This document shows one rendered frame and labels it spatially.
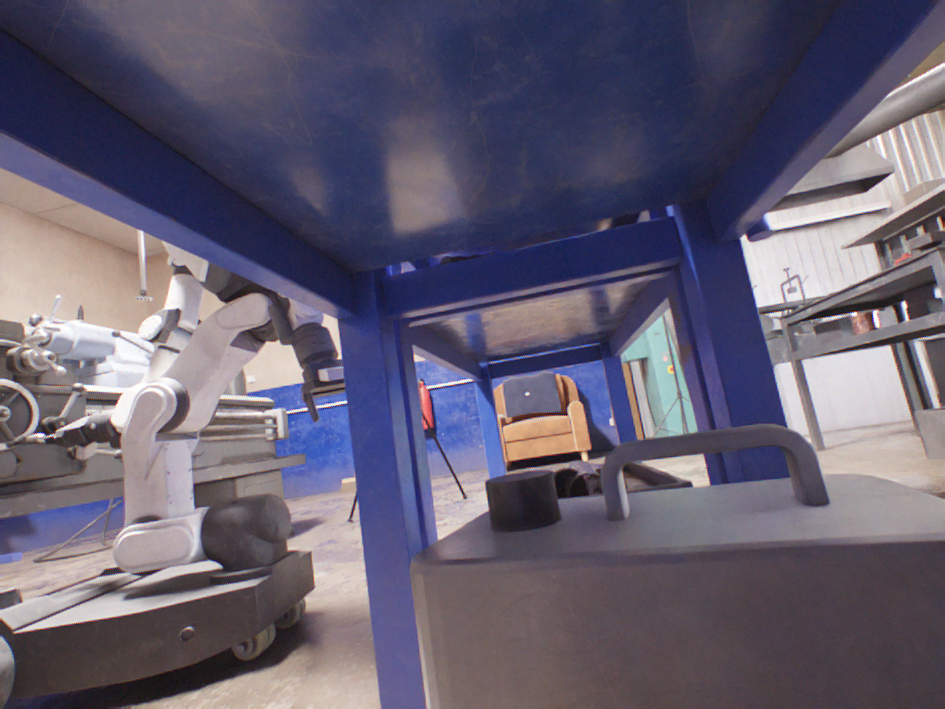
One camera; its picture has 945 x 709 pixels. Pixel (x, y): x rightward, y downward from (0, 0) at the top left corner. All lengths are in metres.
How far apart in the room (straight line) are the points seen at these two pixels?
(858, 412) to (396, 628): 4.31
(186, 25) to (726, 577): 0.39
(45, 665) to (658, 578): 1.37
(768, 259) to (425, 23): 5.79
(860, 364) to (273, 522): 4.32
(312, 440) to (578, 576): 5.82
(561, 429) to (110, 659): 3.74
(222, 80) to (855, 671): 0.45
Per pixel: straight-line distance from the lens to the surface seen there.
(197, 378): 1.45
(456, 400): 5.42
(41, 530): 6.41
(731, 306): 0.64
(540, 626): 0.28
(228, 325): 1.39
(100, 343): 2.71
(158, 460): 1.50
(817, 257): 6.23
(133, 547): 1.49
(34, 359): 2.01
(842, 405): 4.64
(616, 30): 0.38
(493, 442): 1.70
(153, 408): 1.45
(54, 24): 0.37
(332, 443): 5.92
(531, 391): 4.82
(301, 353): 1.10
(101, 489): 2.17
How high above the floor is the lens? 0.43
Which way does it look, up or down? 8 degrees up
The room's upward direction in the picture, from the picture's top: 9 degrees counter-clockwise
